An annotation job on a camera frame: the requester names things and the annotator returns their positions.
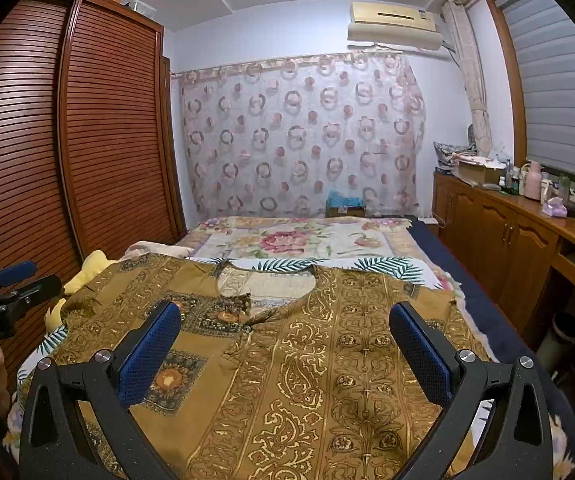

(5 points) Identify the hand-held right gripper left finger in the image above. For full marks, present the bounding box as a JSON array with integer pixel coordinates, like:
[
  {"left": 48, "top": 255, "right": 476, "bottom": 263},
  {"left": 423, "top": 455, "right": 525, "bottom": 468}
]
[{"left": 18, "top": 301, "right": 183, "bottom": 480}]

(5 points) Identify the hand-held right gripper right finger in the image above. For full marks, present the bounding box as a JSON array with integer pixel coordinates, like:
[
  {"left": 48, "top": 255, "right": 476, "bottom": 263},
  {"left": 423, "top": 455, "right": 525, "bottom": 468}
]
[{"left": 389, "top": 301, "right": 554, "bottom": 480}]

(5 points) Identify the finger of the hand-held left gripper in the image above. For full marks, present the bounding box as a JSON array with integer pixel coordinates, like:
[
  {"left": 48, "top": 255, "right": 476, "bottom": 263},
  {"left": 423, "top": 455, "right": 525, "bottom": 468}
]
[
  {"left": 0, "top": 274, "right": 63, "bottom": 311},
  {"left": 0, "top": 260, "right": 38, "bottom": 293}
]

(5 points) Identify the brown patterned shirt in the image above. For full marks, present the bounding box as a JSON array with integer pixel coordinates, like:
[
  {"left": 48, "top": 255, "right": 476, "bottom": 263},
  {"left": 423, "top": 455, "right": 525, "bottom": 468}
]
[{"left": 42, "top": 252, "right": 491, "bottom": 480}]

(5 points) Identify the yellow plush toy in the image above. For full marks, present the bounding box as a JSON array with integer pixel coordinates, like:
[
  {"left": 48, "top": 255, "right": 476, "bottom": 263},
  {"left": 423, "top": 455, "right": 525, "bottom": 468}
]
[{"left": 44, "top": 250, "right": 118, "bottom": 333}]

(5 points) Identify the palm leaf print sheet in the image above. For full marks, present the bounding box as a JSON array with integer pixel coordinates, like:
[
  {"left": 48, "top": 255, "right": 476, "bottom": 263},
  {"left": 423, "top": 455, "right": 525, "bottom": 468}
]
[{"left": 7, "top": 255, "right": 493, "bottom": 480}]

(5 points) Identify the dark blue mattress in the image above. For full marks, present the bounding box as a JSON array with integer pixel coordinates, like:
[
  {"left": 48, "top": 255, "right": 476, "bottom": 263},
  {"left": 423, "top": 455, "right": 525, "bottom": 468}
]
[{"left": 407, "top": 220, "right": 568, "bottom": 411}]

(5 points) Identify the pale pink cloth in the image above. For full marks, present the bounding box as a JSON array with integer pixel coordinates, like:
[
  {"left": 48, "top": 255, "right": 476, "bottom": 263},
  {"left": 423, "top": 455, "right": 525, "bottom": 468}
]
[{"left": 117, "top": 241, "right": 193, "bottom": 261}]

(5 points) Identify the wooden sideboard cabinet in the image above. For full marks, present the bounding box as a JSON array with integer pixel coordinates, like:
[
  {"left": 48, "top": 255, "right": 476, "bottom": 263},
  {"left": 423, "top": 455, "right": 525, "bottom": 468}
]
[{"left": 432, "top": 170, "right": 575, "bottom": 361}]

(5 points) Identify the grey trash bin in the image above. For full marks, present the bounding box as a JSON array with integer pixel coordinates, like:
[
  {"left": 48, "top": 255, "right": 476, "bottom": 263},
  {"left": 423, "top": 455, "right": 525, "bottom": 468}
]
[{"left": 537, "top": 311, "right": 575, "bottom": 358}]

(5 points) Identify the brown slatted wardrobe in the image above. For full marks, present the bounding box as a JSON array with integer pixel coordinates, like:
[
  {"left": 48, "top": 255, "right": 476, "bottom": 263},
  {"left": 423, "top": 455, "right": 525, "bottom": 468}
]
[{"left": 0, "top": 0, "right": 188, "bottom": 391}]

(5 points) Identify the box with blue cloth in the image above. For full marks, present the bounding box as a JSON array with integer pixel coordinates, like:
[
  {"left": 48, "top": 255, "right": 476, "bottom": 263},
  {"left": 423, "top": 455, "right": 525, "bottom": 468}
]
[{"left": 325, "top": 191, "right": 367, "bottom": 218}]

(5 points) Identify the floral blanket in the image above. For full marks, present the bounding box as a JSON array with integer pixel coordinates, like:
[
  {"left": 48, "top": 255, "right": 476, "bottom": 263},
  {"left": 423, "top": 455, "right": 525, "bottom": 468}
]
[{"left": 174, "top": 216, "right": 413, "bottom": 263}]

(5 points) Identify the cardboard box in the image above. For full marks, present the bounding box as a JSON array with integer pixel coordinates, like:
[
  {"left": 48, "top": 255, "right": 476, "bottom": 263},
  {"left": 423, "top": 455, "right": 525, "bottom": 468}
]
[{"left": 455, "top": 157, "right": 505, "bottom": 186}]

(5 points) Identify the patterned fabric bag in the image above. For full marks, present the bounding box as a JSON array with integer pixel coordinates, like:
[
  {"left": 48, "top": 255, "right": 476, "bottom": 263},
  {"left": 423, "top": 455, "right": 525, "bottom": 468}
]
[{"left": 433, "top": 141, "right": 475, "bottom": 168}]

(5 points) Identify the pink thermos jug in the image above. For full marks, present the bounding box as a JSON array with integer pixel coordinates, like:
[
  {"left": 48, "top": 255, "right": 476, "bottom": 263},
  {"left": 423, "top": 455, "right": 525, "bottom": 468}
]
[{"left": 524, "top": 162, "right": 543, "bottom": 201}]

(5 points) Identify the sheer circle pattern curtain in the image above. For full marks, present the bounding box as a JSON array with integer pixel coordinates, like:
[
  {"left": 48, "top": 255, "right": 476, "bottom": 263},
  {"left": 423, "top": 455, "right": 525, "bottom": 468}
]
[{"left": 180, "top": 52, "right": 427, "bottom": 218}]

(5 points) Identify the beige window curtain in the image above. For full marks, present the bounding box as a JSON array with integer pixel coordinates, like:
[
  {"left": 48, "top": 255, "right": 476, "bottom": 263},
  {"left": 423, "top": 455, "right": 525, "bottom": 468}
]
[{"left": 441, "top": 0, "right": 493, "bottom": 153}]

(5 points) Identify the grey window blind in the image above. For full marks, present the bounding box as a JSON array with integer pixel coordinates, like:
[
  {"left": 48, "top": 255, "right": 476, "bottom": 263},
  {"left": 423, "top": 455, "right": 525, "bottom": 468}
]
[{"left": 495, "top": 0, "right": 575, "bottom": 186}]

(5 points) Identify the beige air conditioner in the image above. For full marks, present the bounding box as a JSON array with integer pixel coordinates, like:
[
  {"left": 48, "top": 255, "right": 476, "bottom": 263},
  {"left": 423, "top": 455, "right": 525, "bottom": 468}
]
[{"left": 347, "top": 1, "right": 445, "bottom": 52}]

